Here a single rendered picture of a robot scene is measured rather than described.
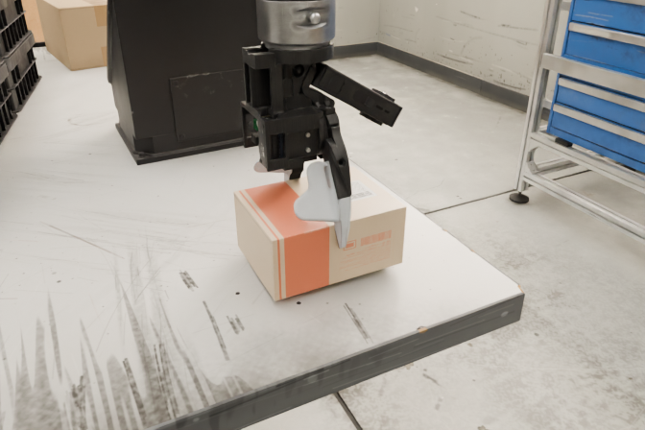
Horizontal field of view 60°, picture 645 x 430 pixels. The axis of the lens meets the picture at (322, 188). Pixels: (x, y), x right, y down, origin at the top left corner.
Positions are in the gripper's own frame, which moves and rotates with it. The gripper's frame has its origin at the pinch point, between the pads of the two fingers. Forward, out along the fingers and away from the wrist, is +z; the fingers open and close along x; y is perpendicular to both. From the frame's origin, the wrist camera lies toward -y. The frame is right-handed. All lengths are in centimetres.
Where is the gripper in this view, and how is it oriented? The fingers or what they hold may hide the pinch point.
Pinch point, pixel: (318, 216)
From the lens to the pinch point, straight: 64.0
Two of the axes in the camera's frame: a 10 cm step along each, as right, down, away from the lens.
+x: 4.4, 4.0, -8.0
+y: -9.0, 2.1, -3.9
